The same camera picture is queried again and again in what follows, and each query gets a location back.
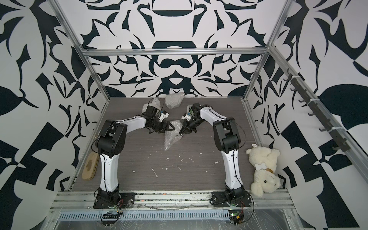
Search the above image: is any bubble wrap sheet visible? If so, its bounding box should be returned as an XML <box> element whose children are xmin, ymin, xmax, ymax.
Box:
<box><xmin>165</xmin><ymin>93</ymin><xmax>185</xmax><ymax>109</ymax></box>
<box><xmin>142</xmin><ymin>98</ymin><xmax>162</xmax><ymax>113</ymax></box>
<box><xmin>164</xmin><ymin>120</ymin><xmax>183</xmax><ymax>151</ymax></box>

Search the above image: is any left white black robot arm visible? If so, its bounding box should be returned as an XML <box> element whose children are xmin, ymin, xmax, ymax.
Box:
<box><xmin>95</xmin><ymin>116</ymin><xmax>175</xmax><ymax>203</ymax></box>

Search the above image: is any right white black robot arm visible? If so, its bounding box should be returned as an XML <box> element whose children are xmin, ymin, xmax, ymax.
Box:
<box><xmin>179</xmin><ymin>103</ymin><xmax>245</xmax><ymax>200</ymax></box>

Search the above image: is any wooden oval brush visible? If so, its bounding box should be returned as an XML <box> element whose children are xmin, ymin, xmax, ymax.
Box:
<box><xmin>81</xmin><ymin>152</ymin><xmax>100</xmax><ymax>181</ymax></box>

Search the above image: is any white teddy bear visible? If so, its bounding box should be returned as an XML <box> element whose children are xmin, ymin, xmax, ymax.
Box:
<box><xmin>246</xmin><ymin>146</ymin><xmax>281</xmax><ymax>197</ymax></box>

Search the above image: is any right electronics board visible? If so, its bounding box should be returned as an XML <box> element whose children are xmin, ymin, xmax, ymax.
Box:
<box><xmin>229</xmin><ymin>210</ymin><xmax>244</xmax><ymax>225</ymax></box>

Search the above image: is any electronics board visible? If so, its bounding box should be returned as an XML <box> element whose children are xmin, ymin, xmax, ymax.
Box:
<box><xmin>229</xmin><ymin>210</ymin><xmax>244</xmax><ymax>225</ymax></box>
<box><xmin>100</xmin><ymin>212</ymin><xmax>124</xmax><ymax>227</ymax></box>

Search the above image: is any left electronics board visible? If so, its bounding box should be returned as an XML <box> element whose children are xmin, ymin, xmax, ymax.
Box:
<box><xmin>100</xmin><ymin>212</ymin><xmax>124</xmax><ymax>227</ymax></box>

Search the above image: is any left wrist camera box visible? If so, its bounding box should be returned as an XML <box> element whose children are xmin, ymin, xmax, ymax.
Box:
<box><xmin>143</xmin><ymin>105</ymin><xmax>169</xmax><ymax>122</ymax></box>

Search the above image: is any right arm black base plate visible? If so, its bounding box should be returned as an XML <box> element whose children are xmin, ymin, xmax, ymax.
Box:
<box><xmin>209</xmin><ymin>188</ymin><xmax>252</xmax><ymax>208</ymax></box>

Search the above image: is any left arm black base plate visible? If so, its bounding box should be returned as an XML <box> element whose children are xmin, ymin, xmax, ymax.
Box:
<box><xmin>93</xmin><ymin>191</ymin><xmax>136</xmax><ymax>209</ymax></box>

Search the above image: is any white slotted cable duct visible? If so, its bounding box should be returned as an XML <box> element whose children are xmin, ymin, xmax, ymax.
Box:
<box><xmin>58</xmin><ymin>210</ymin><xmax>229</xmax><ymax>221</ymax></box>

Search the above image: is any aluminium frame rail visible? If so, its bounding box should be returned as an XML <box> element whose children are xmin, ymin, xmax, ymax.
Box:
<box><xmin>81</xmin><ymin>48</ymin><xmax>266</xmax><ymax>57</ymax></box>

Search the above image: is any grey wall hook rail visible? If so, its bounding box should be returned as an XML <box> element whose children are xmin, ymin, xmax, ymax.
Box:
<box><xmin>284</xmin><ymin>69</ymin><xmax>351</xmax><ymax>152</ymax></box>

